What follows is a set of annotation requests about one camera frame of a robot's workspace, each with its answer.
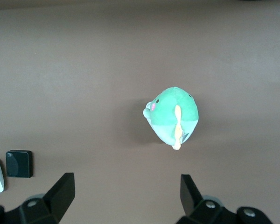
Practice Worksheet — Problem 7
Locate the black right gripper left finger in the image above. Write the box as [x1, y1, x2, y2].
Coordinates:
[5, 172, 75, 224]

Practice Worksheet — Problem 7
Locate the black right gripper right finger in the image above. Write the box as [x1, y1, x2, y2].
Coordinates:
[176, 174, 236, 224]

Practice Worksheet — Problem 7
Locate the black phone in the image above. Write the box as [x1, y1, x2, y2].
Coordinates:
[6, 150, 34, 179]

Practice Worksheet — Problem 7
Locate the green dinosaur plush toy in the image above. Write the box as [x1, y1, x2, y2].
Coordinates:
[142, 86, 199, 150]

